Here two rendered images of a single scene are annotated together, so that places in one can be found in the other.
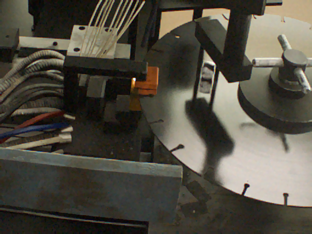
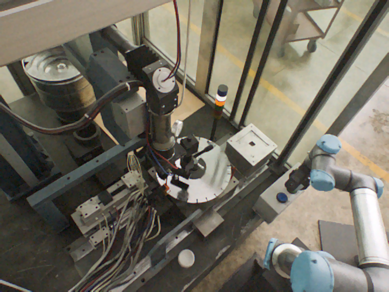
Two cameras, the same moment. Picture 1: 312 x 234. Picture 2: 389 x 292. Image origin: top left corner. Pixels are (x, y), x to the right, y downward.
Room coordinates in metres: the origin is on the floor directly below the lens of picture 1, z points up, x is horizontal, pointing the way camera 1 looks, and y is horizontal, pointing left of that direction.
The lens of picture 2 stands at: (0.14, 0.32, 2.08)
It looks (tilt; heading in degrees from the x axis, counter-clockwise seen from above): 56 degrees down; 314
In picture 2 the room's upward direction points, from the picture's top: 8 degrees clockwise
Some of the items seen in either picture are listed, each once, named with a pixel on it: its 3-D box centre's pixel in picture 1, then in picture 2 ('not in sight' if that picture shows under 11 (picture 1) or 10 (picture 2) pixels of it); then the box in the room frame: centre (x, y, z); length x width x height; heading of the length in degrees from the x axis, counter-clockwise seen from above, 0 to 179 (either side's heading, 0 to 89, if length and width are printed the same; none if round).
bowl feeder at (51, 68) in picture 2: not in sight; (69, 85); (1.34, 0.04, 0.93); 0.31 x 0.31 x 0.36
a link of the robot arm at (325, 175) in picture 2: not in sight; (327, 174); (0.17, -0.39, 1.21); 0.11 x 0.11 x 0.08; 32
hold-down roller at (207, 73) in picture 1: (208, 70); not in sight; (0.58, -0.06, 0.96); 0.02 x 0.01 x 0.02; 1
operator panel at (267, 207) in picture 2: not in sight; (283, 193); (0.25, -0.46, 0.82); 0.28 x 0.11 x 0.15; 91
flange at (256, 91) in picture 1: (287, 85); (193, 165); (0.57, -0.15, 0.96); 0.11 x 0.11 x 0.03
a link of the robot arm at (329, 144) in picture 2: not in sight; (325, 150); (0.24, -0.47, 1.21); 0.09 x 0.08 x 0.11; 122
